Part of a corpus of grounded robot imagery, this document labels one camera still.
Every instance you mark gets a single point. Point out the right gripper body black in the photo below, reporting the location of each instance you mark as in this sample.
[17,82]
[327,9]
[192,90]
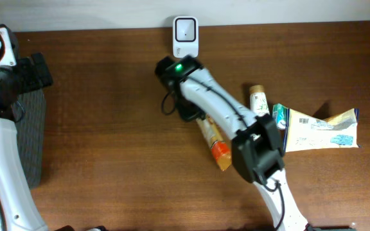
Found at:
[187,110]

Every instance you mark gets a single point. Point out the orange pasta package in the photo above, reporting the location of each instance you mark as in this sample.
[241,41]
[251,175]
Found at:
[216,143]

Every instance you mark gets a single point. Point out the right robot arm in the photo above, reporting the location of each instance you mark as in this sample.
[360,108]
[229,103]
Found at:
[256,146]

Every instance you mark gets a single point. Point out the white tube brown cap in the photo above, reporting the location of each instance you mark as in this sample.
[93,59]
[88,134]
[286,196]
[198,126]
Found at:
[258,100]

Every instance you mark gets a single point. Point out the white barcode scanner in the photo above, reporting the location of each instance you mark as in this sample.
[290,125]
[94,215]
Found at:
[185,36]

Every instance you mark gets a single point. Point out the green tissue pack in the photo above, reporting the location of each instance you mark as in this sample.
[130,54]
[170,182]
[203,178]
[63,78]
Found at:
[280,115]

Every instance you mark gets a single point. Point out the grey mesh basket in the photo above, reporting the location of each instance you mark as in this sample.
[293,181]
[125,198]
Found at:
[30,111]

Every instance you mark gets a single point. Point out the yellow white wipes bag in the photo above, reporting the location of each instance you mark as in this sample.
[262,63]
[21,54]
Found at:
[304,132]

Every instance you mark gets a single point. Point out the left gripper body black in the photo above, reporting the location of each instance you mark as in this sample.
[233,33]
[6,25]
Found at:
[23,77]

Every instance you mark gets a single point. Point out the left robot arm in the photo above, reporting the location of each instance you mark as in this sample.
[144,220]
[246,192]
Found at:
[17,208]

